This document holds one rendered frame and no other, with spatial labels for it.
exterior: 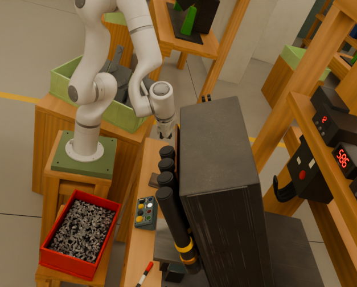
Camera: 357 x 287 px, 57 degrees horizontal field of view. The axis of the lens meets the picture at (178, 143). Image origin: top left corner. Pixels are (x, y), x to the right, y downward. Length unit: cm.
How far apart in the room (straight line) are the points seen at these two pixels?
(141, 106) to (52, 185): 74
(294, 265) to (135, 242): 61
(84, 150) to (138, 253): 59
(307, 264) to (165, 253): 46
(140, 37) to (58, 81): 108
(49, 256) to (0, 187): 146
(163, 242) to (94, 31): 83
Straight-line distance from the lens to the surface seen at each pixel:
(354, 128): 121
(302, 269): 119
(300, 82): 169
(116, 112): 204
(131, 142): 204
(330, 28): 162
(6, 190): 273
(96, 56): 141
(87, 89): 144
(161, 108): 120
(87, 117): 156
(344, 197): 101
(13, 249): 243
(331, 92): 136
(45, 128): 225
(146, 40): 120
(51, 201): 183
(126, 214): 225
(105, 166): 167
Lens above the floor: 204
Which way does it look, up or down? 36 degrees down
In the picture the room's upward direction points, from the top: 21 degrees clockwise
